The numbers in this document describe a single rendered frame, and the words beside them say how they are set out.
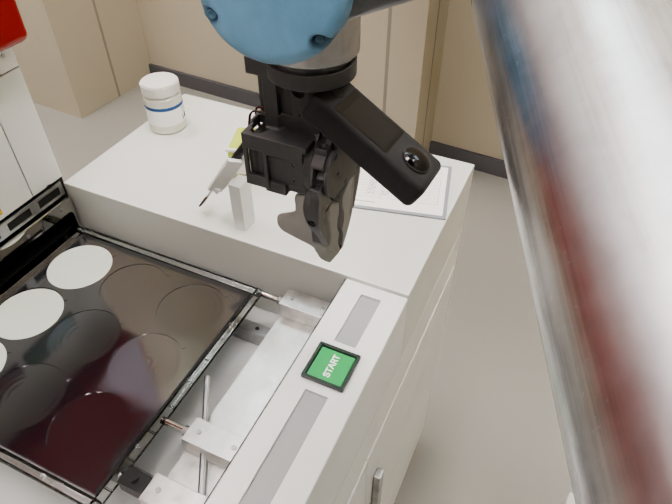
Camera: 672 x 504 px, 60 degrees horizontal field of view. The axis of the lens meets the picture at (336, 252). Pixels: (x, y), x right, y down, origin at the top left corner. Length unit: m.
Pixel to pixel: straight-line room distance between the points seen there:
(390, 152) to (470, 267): 1.83
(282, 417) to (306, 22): 0.49
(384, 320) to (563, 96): 0.62
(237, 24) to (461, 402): 1.66
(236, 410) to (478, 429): 1.15
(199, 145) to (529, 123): 0.97
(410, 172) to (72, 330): 0.61
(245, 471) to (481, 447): 1.22
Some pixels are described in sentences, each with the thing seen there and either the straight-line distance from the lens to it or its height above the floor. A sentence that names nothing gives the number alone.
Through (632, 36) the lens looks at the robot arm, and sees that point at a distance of 0.19.
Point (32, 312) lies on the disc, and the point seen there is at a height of 0.90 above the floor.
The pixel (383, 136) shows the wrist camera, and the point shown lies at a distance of 0.46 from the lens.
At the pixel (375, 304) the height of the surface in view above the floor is 0.96.
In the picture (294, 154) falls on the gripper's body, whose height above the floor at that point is 1.29.
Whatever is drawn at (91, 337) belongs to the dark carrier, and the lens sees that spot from 0.91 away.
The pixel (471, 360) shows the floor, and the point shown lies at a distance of 1.98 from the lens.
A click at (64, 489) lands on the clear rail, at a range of 0.78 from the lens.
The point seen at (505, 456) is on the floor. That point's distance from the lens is 1.82.
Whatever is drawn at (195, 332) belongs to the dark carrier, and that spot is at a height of 0.90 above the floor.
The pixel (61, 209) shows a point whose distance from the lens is 1.09.
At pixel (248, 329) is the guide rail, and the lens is 0.92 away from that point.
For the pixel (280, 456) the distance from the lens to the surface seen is 0.67.
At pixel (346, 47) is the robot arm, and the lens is 0.44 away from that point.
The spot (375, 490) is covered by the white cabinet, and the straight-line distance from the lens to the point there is 1.08.
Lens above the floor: 1.55
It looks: 43 degrees down
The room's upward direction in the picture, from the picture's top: straight up
